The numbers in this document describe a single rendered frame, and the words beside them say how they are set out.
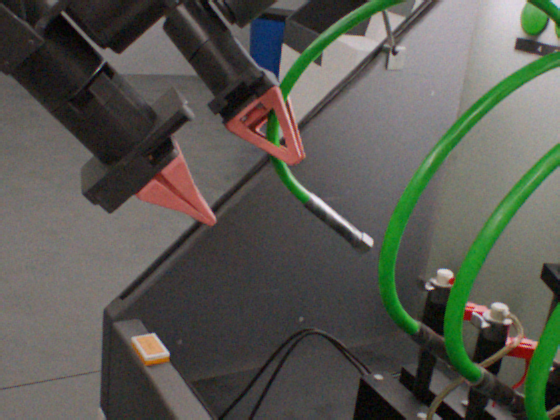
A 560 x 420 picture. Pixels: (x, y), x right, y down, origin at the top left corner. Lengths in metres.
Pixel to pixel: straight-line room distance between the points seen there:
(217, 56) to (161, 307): 0.38
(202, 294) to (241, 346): 0.12
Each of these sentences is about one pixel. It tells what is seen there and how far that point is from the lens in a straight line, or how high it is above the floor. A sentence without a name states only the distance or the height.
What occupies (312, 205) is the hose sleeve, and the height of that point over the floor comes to 1.17.
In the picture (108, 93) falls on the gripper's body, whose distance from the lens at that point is 0.56.
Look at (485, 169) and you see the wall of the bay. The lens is 1.15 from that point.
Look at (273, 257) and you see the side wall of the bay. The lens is 1.07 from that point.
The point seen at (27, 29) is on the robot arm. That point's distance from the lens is 0.52.
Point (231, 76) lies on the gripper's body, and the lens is 0.79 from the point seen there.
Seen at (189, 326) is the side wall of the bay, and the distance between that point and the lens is 1.06.
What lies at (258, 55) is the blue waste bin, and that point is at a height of 0.38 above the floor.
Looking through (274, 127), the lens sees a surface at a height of 1.25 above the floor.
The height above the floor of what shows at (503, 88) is 1.35.
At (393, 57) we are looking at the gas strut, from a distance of 1.08.
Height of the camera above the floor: 1.45
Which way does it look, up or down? 20 degrees down
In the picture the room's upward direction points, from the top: 7 degrees clockwise
